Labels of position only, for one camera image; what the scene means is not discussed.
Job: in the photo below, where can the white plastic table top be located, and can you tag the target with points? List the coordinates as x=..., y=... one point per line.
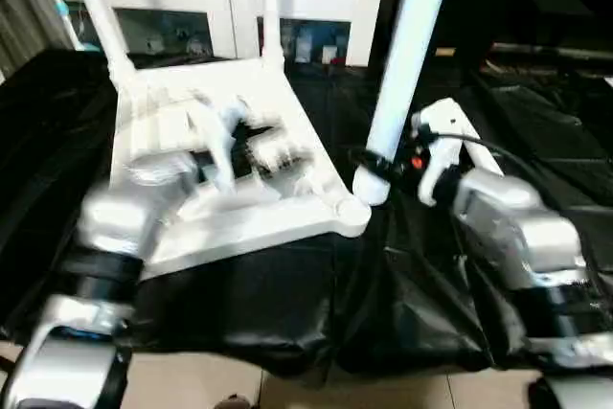
x=268, y=208

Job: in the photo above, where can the white plastic table leg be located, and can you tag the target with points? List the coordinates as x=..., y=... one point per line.
x=101, y=7
x=272, y=7
x=407, y=55

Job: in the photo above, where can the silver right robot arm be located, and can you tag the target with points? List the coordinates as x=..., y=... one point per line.
x=527, y=246

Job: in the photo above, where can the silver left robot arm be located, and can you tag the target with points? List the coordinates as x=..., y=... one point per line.
x=105, y=237

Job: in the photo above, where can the small tan tag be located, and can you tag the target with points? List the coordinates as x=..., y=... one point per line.
x=445, y=52

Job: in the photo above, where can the black plastic mat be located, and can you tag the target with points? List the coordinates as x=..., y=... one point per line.
x=316, y=313

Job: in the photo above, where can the grey curtain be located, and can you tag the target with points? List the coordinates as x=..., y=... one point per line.
x=24, y=7

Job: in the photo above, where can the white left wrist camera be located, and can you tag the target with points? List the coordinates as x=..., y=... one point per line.
x=218, y=141

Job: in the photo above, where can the black metal rail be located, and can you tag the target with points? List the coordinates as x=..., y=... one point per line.
x=556, y=51

